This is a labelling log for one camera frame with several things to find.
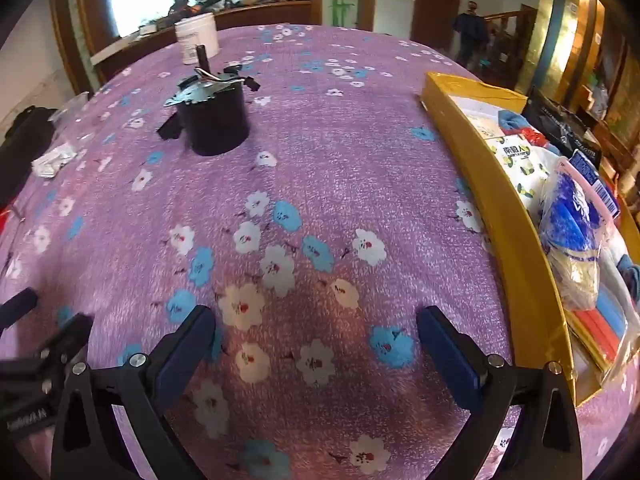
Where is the wooden counter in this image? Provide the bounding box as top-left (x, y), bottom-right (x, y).
top-left (90, 0), bottom-right (313, 78)

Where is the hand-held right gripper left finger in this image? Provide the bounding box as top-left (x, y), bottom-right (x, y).
top-left (50, 304), bottom-right (217, 480)

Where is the blue cloth with red bag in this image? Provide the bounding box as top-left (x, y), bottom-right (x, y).
top-left (497, 110), bottom-right (532, 136)

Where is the gold pillar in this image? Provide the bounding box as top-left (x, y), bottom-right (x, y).
top-left (515, 0), bottom-right (606, 96)

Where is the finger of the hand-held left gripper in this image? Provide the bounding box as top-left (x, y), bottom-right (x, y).
top-left (27, 312), bottom-right (96, 392)
top-left (0, 287), bottom-right (39, 332)

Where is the lemon print tissue pack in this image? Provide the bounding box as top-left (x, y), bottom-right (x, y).
top-left (492, 132), bottom-right (558, 211)

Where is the small blue cloth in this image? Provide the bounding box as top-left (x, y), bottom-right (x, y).
top-left (617, 255), bottom-right (640, 302)

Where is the black cardboard box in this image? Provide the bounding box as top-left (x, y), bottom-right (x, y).
top-left (522, 87), bottom-right (603, 166)

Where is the wooden staircase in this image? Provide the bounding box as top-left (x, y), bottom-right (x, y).
top-left (482, 5), bottom-right (538, 91)

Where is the white cloth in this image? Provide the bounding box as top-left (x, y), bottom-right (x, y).
top-left (602, 222), bottom-right (639, 311)

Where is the colourful sponge pack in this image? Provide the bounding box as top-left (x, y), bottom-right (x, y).
top-left (564, 285), bottom-right (632, 376)

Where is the purple floral tablecloth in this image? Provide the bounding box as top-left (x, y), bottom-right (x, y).
top-left (0, 24), bottom-right (640, 480)

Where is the yellow cardboard box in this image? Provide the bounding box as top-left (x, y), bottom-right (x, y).
top-left (419, 71), bottom-right (628, 408)

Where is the white crumpled packet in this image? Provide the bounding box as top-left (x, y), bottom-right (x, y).
top-left (31, 142), bottom-right (76, 179)

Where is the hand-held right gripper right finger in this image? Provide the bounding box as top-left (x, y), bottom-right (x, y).
top-left (416, 305), bottom-right (583, 480)

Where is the black bag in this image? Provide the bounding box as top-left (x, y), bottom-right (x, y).
top-left (0, 105), bottom-right (58, 216)

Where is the blue white patterned bag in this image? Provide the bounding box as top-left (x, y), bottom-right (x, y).
top-left (539, 160), bottom-right (621, 312)

